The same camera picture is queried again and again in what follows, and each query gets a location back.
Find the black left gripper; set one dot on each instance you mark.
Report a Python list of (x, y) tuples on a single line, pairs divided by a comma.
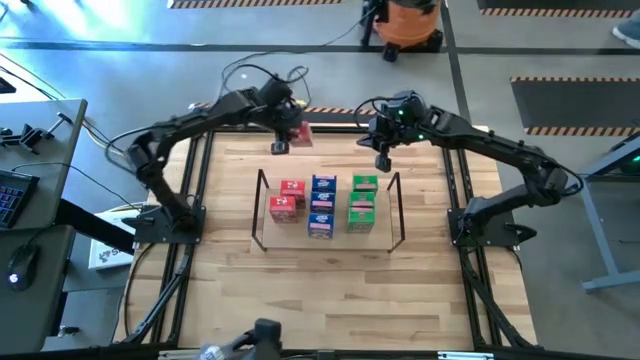
[(284, 120)]

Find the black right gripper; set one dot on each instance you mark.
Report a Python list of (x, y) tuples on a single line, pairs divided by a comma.
[(397, 132)]

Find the red Froot Loops cereal box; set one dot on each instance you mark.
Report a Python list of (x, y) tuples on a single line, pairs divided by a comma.
[(283, 209), (303, 136), (293, 187)]

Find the blue Frosted Flakes cereal box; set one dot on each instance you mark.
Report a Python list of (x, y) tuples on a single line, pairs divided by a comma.
[(320, 226), (322, 202), (324, 182)]

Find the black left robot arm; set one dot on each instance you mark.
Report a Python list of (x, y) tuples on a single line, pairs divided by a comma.
[(200, 117)]

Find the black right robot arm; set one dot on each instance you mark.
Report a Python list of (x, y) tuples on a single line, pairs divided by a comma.
[(500, 145)]

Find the black mat with hazard stripes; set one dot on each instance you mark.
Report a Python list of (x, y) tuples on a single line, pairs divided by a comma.
[(575, 105), (340, 117), (550, 4), (250, 3)]

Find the orange shop vacuum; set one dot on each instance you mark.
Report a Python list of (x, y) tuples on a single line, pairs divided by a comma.
[(407, 25)]

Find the black bulky object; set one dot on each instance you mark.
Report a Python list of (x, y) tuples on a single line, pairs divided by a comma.
[(267, 335)]

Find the white printed box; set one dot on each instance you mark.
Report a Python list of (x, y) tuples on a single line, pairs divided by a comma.
[(107, 256)]

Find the black desk clamp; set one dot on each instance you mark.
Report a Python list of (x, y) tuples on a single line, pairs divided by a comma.
[(30, 136)]

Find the black device with green light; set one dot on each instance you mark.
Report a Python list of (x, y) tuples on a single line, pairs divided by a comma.
[(631, 165)]

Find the black keyboard with blue backlight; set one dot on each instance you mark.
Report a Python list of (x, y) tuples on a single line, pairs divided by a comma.
[(15, 197)]

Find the person's shoe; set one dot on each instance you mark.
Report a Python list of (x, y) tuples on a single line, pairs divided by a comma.
[(629, 32)]

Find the black computer mouse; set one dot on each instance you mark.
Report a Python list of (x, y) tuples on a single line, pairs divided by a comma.
[(22, 267)]

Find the grey desk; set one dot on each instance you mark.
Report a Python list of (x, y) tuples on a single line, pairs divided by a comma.
[(35, 310)]

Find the black aluminium table frame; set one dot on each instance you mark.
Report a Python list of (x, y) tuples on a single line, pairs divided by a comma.
[(330, 129)]

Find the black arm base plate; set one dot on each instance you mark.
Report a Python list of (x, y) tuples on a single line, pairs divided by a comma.
[(495, 232), (150, 231)]

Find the silver metal bracket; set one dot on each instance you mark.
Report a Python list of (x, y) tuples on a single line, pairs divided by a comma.
[(465, 356), (180, 355)]

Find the grey metal desk frame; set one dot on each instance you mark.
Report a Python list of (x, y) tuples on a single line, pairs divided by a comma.
[(601, 235)]

